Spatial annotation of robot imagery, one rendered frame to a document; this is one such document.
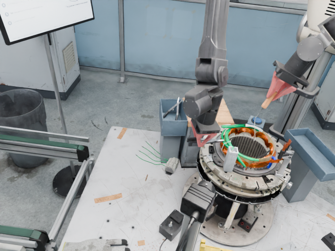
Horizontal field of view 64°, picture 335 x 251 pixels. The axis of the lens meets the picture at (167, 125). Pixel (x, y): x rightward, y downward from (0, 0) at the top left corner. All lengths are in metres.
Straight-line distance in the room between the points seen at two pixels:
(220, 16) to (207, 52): 0.09
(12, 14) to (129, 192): 0.91
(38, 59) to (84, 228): 2.20
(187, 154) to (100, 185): 0.42
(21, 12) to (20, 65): 1.83
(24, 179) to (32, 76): 1.21
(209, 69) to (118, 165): 0.75
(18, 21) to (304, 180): 1.38
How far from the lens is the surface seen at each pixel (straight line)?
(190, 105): 0.71
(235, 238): 1.13
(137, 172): 1.28
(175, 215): 1.09
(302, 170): 1.23
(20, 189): 2.37
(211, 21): 0.75
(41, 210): 2.21
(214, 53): 0.73
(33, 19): 1.44
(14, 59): 3.20
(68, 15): 1.55
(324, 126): 3.41
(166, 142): 1.23
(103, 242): 1.08
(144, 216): 1.14
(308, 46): 0.74
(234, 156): 0.86
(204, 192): 0.45
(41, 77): 3.15
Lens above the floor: 1.75
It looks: 39 degrees down
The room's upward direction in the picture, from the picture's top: 6 degrees clockwise
